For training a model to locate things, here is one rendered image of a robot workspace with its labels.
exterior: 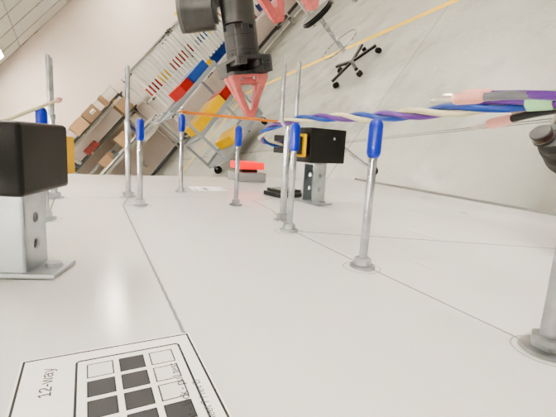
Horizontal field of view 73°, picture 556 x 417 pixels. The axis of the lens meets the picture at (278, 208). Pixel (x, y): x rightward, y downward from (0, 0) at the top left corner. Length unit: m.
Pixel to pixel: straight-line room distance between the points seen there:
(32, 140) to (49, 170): 0.02
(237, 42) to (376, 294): 0.55
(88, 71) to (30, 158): 8.62
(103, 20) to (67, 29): 0.70
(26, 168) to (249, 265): 0.12
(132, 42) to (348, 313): 8.97
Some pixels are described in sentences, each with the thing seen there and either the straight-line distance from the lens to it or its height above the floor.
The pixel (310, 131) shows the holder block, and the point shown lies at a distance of 0.43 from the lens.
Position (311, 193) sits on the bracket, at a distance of 0.46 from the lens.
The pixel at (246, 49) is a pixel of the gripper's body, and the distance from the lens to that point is 0.68.
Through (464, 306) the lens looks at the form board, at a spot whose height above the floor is 1.15.
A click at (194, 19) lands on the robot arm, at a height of 1.33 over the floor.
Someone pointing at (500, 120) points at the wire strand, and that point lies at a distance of 0.18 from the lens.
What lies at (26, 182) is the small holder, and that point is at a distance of 0.19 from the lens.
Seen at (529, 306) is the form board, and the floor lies 1.13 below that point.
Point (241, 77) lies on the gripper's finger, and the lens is 0.67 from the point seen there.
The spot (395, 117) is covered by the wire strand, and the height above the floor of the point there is 1.21.
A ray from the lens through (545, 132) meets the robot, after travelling 1.58.
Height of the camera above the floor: 1.31
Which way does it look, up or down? 26 degrees down
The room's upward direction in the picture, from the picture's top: 47 degrees counter-clockwise
